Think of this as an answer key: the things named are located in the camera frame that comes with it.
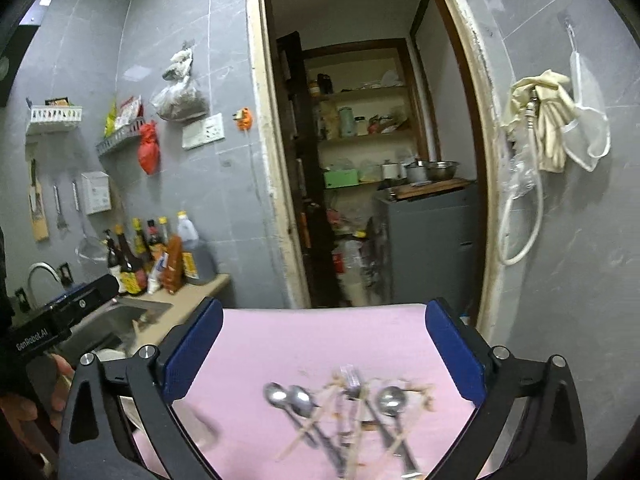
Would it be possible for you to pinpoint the large oil jug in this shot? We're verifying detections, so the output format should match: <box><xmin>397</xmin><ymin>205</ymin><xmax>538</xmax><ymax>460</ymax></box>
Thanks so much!
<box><xmin>176</xmin><ymin>211</ymin><xmax>217</xmax><ymax>287</ymax></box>

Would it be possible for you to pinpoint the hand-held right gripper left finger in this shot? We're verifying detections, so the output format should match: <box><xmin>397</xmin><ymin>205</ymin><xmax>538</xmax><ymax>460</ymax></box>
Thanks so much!
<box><xmin>59</xmin><ymin>296</ymin><xmax>224</xmax><ymax>480</ymax></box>

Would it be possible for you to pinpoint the green box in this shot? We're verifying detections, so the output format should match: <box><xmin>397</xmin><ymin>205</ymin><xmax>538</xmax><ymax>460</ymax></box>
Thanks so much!
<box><xmin>323</xmin><ymin>169</ymin><xmax>360</xmax><ymax>189</ymax></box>

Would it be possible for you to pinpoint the metal peeler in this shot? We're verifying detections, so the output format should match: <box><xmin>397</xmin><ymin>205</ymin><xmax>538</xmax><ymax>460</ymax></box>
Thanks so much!
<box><xmin>52</xmin><ymin>185</ymin><xmax>68</xmax><ymax>233</ymax></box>

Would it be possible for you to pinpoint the wooden storage shelf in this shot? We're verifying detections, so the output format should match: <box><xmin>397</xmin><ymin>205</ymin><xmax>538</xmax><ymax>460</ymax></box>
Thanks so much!
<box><xmin>277</xmin><ymin>32</ymin><xmax>441</xmax><ymax>306</ymax></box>

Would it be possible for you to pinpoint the grey wall rack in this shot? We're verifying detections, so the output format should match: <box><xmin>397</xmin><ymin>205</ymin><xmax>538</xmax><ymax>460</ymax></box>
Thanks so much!
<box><xmin>96</xmin><ymin>116</ymin><xmax>147</xmax><ymax>158</ymax></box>

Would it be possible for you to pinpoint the white wall basket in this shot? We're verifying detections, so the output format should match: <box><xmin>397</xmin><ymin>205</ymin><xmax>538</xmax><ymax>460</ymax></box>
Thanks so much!
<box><xmin>26</xmin><ymin>104</ymin><xmax>83</xmax><ymax>136</ymax></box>

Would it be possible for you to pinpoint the beige cloth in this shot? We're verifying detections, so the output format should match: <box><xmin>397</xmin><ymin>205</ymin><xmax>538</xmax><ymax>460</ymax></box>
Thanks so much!
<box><xmin>502</xmin><ymin>70</ymin><xmax>576</xmax><ymax>173</ymax></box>

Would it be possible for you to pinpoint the clear bag with dark contents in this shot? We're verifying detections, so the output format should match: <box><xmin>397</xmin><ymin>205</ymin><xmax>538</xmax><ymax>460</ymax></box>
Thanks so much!
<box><xmin>150</xmin><ymin>42</ymin><xmax>210</xmax><ymax>122</ymax></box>

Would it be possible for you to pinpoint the steel sink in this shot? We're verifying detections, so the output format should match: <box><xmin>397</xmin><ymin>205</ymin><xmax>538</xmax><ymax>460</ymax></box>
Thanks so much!
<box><xmin>50</xmin><ymin>296</ymin><xmax>173</xmax><ymax>361</ymax></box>

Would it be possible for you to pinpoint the metal faucet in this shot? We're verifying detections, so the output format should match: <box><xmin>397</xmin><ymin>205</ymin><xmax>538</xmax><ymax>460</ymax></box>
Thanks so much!
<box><xmin>26</xmin><ymin>261</ymin><xmax>63</xmax><ymax>306</ymax></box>

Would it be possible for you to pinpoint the metal strainer ladle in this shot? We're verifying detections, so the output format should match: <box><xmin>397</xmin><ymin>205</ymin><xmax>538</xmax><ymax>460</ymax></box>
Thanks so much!
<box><xmin>71</xmin><ymin>180</ymin><xmax>108</xmax><ymax>263</ymax></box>

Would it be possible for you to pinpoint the grey cabinet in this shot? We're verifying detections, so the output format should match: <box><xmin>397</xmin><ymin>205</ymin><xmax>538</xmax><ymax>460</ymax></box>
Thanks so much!
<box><xmin>374</xmin><ymin>180</ymin><xmax>481</xmax><ymax>311</ymax></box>

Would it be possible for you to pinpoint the orange sauce pouch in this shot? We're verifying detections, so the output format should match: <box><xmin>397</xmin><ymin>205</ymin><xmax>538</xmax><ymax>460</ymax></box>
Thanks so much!
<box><xmin>162</xmin><ymin>235</ymin><xmax>185</xmax><ymax>295</ymax></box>

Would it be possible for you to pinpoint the person's left hand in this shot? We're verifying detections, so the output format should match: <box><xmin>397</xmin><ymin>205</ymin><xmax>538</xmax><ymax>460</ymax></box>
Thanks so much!
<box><xmin>0</xmin><ymin>354</ymin><xmax>77</xmax><ymax>441</ymax></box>

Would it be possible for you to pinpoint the white mesh bag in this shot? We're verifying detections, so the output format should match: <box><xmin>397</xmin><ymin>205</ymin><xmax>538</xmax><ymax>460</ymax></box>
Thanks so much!
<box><xmin>562</xmin><ymin>50</ymin><xmax>612</xmax><ymax>173</ymax></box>

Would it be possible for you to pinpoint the white wall box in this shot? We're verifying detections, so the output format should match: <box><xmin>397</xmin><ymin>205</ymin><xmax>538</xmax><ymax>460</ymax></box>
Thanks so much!
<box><xmin>81</xmin><ymin>171</ymin><xmax>111</xmax><ymax>216</ymax></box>

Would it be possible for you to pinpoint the white wall socket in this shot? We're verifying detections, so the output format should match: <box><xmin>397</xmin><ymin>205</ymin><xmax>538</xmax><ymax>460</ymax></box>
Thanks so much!
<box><xmin>181</xmin><ymin>112</ymin><xmax>224</xmax><ymax>151</ymax></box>

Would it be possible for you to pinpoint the wooden chopstick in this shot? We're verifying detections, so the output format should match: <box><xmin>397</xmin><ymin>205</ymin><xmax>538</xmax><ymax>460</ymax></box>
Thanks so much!
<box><xmin>347</xmin><ymin>385</ymin><xmax>376</xmax><ymax>478</ymax></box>
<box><xmin>275</xmin><ymin>380</ymin><xmax>351</xmax><ymax>463</ymax></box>
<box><xmin>385</xmin><ymin>382</ymin><xmax>436</xmax><ymax>461</ymax></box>

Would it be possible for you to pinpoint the wooden cutting board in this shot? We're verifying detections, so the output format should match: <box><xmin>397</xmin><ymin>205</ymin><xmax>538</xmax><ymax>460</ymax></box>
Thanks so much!
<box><xmin>27</xmin><ymin>159</ymin><xmax>50</xmax><ymax>243</ymax></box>

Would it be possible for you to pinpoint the small dark sauce bottle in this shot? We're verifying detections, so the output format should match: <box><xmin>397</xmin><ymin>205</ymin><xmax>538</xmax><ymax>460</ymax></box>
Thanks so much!
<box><xmin>131</xmin><ymin>218</ymin><xmax>153</xmax><ymax>266</ymax></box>
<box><xmin>146</xmin><ymin>219</ymin><xmax>163</xmax><ymax>256</ymax></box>

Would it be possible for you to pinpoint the beige kitchen counter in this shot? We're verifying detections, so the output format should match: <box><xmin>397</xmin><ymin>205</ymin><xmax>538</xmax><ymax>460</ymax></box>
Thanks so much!
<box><xmin>120</xmin><ymin>272</ymin><xmax>232</xmax><ymax>341</ymax></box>

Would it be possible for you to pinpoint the metal bowl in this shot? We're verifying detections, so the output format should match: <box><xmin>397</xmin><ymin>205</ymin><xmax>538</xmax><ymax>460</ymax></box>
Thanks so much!
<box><xmin>425</xmin><ymin>160</ymin><xmax>460</xmax><ymax>181</ymax></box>

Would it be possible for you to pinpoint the red plastic bag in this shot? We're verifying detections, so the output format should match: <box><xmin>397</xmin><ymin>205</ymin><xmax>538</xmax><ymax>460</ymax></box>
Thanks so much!
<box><xmin>138</xmin><ymin>120</ymin><xmax>162</xmax><ymax>176</ymax></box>

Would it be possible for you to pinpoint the cream door frame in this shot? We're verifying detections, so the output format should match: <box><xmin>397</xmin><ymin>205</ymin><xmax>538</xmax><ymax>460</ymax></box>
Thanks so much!
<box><xmin>245</xmin><ymin>0</ymin><xmax>531</xmax><ymax>331</ymax></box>

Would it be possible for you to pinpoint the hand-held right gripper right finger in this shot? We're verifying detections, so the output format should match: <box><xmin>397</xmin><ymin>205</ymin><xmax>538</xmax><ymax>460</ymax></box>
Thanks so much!
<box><xmin>424</xmin><ymin>297</ymin><xmax>588</xmax><ymax>480</ymax></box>

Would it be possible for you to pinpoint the pink floral tablecloth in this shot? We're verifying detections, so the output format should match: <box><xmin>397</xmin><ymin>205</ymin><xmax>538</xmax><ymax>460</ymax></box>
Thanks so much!
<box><xmin>132</xmin><ymin>302</ymin><xmax>488</xmax><ymax>480</ymax></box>

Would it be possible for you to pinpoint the dark sauce bottle yellow label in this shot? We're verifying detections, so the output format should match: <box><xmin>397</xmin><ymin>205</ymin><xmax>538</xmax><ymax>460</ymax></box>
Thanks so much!
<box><xmin>114</xmin><ymin>225</ymin><xmax>148</xmax><ymax>297</ymax></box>

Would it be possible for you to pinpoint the red and white packet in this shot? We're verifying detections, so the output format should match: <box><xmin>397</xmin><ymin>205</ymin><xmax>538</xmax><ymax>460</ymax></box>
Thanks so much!
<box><xmin>116</xmin><ymin>96</ymin><xmax>145</xmax><ymax>128</ymax></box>

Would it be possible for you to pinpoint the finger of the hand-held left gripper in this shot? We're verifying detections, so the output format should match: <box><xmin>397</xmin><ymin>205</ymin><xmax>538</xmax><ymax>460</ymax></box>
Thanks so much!
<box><xmin>47</xmin><ymin>274</ymin><xmax>121</xmax><ymax>323</ymax></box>

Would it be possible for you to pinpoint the metal spoon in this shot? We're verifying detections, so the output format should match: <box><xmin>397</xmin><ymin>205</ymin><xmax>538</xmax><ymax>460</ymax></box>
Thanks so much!
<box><xmin>290</xmin><ymin>386</ymin><xmax>351</xmax><ymax>476</ymax></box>
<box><xmin>264</xmin><ymin>382</ymin><xmax>346</xmax><ymax>478</ymax></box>
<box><xmin>376</xmin><ymin>386</ymin><xmax>423</xmax><ymax>480</ymax></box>

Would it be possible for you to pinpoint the metal fork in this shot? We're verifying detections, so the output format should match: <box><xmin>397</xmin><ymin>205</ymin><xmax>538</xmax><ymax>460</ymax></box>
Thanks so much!
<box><xmin>336</xmin><ymin>365</ymin><xmax>366</xmax><ymax>456</ymax></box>

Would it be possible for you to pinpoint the white hose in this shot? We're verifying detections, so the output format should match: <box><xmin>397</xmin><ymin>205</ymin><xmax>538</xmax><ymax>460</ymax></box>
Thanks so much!
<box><xmin>497</xmin><ymin>102</ymin><xmax>546</xmax><ymax>267</ymax></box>

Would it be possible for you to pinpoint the metal pot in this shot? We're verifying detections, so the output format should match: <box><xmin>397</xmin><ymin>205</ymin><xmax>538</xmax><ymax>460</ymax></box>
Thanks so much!
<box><xmin>404</xmin><ymin>160</ymin><xmax>432</xmax><ymax>184</ymax></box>

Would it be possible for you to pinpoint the white tube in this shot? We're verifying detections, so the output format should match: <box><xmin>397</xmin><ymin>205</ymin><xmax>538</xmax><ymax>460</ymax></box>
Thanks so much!
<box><xmin>147</xmin><ymin>252</ymin><xmax>168</xmax><ymax>293</ymax></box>

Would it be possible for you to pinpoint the clear plastic bag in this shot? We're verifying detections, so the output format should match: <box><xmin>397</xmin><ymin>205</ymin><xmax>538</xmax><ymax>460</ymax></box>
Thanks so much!
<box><xmin>502</xmin><ymin>145</ymin><xmax>543</xmax><ymax>201</ymax></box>

